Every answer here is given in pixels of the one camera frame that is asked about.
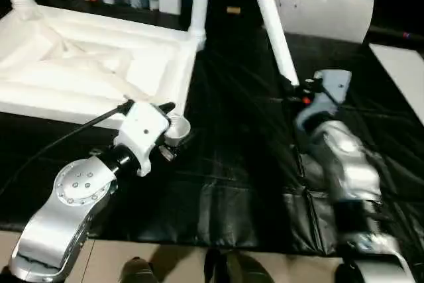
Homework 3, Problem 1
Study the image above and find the white plastic bag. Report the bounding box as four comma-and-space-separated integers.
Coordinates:
272, 0, 377, 45

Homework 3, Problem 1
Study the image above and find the grey left robot foot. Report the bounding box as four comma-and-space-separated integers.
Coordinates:
119, 256, 161, 283

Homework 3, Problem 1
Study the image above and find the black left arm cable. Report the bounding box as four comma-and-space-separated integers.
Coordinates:
0, 101, 134, 195

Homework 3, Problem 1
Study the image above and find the grey right robot foot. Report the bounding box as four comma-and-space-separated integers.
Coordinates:
203, 250, 274, 283

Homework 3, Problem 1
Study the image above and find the white plastic table top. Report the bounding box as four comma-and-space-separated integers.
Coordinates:
0, 1, 200, 146

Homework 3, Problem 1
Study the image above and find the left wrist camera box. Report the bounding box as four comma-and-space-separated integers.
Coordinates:
113, 100, 171, 178

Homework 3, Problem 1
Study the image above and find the black work mat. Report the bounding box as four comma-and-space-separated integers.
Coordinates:
0, 0, 424, 257

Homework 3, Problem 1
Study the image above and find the grey robot foot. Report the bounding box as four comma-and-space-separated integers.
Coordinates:
119, 256, 161, 283
203, 250, 274, 283

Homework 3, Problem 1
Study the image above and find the flat white board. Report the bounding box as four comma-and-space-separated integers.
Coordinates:
368, 43, 424, 126

